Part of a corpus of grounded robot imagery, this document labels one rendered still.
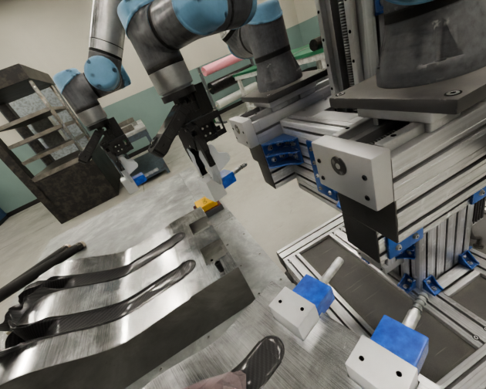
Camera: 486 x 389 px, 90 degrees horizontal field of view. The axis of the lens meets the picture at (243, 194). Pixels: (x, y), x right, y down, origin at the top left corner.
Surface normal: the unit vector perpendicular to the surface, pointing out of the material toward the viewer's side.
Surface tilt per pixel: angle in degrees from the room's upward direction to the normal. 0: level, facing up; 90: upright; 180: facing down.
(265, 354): 5
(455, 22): 72
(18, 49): 90
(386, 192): 90
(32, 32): 90
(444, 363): 0
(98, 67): 90
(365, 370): 0
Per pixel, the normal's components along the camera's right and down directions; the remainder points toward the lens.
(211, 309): 0.38, 0.33
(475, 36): 0.00, 0.20
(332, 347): -0.35, -0.81
